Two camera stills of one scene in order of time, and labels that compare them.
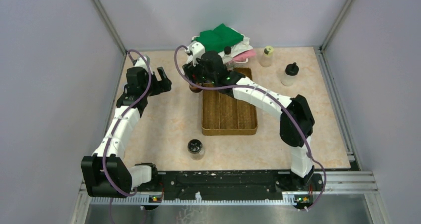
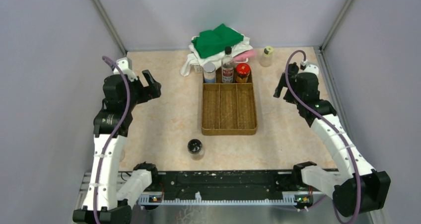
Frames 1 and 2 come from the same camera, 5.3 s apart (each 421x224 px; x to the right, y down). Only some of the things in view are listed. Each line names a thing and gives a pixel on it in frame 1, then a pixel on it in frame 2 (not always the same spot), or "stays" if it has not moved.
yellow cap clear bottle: (266, 58) stays
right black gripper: (190, 70) → (282, 83)
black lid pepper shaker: (195, 148) stays
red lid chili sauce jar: (194, 89) → (243, 70)
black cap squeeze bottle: (291, 71) stays
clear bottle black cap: (227, 58) stays
